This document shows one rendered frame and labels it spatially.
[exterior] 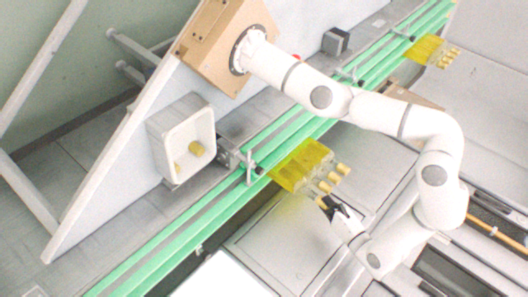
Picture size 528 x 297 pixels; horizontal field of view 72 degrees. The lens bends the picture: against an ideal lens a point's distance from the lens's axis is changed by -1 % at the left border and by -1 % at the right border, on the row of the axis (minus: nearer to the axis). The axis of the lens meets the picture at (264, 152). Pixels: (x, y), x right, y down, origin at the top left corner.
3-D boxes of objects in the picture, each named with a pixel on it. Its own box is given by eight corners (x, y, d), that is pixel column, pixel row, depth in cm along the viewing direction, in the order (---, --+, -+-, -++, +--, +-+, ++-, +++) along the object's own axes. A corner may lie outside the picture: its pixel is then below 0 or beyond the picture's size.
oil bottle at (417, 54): (391, 50, 194) (441, 74, 182) (394, 41, 190) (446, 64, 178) (396, 46, 197) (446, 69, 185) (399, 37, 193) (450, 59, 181)
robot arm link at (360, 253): (399, 258, 99) (419, 246, 105) (373, 228, 105) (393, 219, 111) (374, 287, 109) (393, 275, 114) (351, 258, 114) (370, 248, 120)
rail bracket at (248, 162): (229, 175, 125) (257, 195, 120) (228, 140, 113) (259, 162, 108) (236, 170, 127) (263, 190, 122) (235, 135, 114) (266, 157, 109)
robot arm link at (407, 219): (424, 198, 99) (384, 241, 113) (396, 211, 92) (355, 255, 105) (448, 223, 95) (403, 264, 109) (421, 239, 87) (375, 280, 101)
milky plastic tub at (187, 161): (157, 172, 116) (176, 188, 112) (143, 120, 99) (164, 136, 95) (199, 143, 125) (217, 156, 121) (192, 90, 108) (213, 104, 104)
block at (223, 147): (214, 161, 127) (229, 172, 124) (213, 142, 120) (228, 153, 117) (222, 155, 129) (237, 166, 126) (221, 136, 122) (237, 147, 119)
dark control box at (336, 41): (319, 49, 158) (336, 57, 155) (322, 32, 152) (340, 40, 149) (331, 42, 163) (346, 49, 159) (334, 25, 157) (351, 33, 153)
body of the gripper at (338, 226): (364, 244, 120) (341, 219, 127) (372, 228, 113) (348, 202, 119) (346, 256, 117) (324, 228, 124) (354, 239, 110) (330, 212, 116)
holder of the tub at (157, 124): (159, 181, 120) (175, 195, 117) (143, 120, 99) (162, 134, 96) (199, 153, 129) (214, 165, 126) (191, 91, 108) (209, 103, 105)
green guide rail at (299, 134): (238, 165, 127) (256, 178, 124) (238, 163, 126) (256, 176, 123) (442, 0, 219) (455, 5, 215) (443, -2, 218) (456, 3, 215)
